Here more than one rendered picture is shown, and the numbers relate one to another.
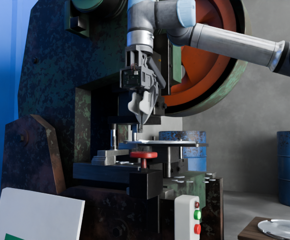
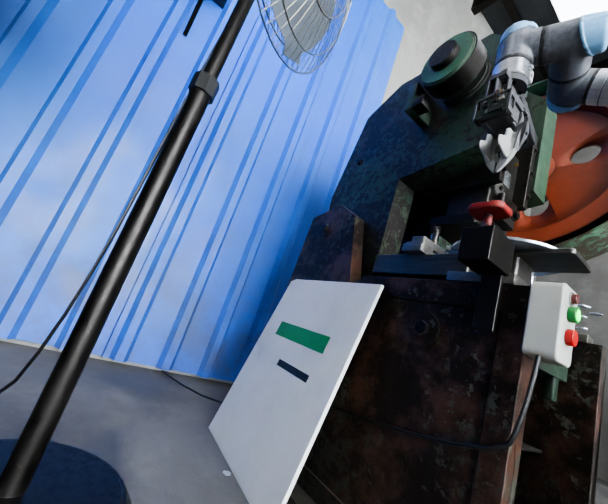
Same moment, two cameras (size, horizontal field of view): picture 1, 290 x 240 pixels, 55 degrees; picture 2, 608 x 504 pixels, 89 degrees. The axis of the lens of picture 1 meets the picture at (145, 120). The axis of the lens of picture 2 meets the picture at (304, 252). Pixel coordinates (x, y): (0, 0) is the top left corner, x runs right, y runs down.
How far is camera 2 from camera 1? 0.42 m
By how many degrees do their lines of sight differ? 29
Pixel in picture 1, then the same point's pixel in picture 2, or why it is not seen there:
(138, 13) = (516, 39)
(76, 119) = (391, 213)
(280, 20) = not seen: outside the picture
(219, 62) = not seen: outside the picture
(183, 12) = (590, 24)
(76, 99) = (397, 191)
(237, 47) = not seen: outside the picture
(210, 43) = not seen: outside the picture
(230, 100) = (603, 326)
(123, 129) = not seen: hidden behind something
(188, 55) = (557, 184)
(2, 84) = (315, 211)
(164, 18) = (556, 39)
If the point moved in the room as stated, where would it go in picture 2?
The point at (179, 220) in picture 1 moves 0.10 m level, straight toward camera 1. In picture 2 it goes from (537, 312) to (545, 298)
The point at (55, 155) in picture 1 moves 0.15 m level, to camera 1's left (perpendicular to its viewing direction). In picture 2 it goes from (357, 246) to (318, 239)
